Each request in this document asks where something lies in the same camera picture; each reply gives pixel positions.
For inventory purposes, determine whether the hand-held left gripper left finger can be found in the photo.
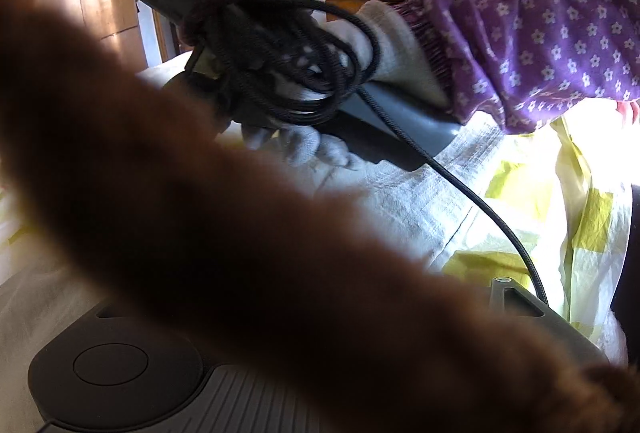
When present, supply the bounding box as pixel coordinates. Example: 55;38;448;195
85;300;151;333

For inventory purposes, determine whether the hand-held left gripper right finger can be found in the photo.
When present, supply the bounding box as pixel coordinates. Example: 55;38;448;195
489;276;608;366

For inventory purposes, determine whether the person's right forearm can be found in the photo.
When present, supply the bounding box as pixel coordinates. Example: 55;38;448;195
399;0;640;134

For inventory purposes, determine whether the person's right hand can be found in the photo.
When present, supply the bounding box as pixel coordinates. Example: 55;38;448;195
240;0;451;171

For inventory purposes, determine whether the printed checkered quilt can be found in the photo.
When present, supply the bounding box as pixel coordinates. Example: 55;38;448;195
0;100;640;419

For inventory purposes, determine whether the wooden bedside shelf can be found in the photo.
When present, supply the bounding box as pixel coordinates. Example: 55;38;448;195
322;0;408;24

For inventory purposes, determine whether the brown fuzzy cloth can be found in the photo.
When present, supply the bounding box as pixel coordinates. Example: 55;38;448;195
0;0;640;433

